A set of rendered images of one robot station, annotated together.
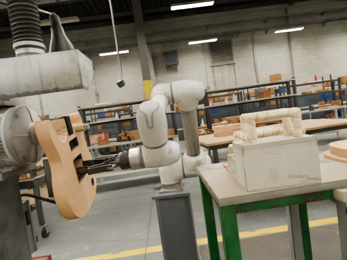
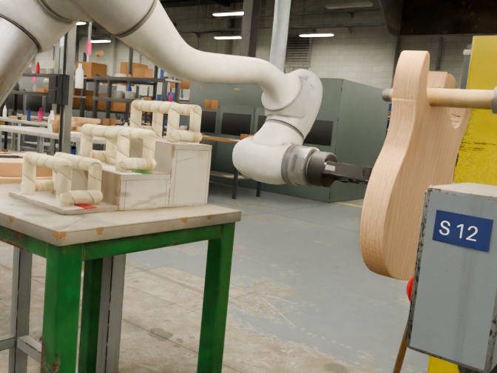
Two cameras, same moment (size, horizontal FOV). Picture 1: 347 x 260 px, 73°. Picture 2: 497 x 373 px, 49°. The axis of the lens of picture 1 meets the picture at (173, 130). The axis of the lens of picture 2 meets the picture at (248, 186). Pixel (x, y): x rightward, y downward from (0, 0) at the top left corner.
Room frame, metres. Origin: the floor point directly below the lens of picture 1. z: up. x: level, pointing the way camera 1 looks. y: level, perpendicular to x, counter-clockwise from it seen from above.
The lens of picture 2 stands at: (1.97, 0.83, 1.17)
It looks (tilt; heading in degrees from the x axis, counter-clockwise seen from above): 7 degrees down; 219
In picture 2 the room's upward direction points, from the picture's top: 5 degrees clockwise
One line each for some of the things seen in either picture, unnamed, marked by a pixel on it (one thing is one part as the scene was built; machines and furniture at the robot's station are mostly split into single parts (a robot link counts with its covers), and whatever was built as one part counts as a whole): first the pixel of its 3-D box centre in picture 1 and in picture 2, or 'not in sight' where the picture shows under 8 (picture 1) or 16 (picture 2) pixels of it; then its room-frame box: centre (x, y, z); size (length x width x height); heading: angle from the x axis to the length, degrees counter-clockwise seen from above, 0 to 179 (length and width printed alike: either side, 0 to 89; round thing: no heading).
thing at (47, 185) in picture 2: not in sight; (41, 185); (1.22, -0.47, 0.96); 0.11 x 0.03 x 0.03; 0
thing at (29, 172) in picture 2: not in sight; (29, 175); (1.26, -0.46, 0.99); 0.03 x 0.03 x 0.09
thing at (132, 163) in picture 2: not in sight; (137, 163); (1.07, -0.28, 1.04); 0.11 x 0.03 x 0.03; 0
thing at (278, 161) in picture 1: (273, 160); (159, 169); (0.91, -0.37, 1.02); 0.27 x 0.15 x 0.17; 90
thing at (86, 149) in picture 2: not in sight; (86, 146); (1.10, -0.46, 1.07); 0.03 x 0.03 x 0.09
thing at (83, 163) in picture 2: not in sight; (77, 161); (1.18, -0.38, 1.04); 0.20 x 0.03 x 0.03; 88
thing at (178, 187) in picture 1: (169, 185); not in sight; (1.77, 0.09, 0.73); 0.22 x 0.18 x 0.06; 84
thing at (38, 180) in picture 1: (40, 179); not in sight; (1.18, 0.70, 1.02); 0.19 x 0.04 x 0.04; 2
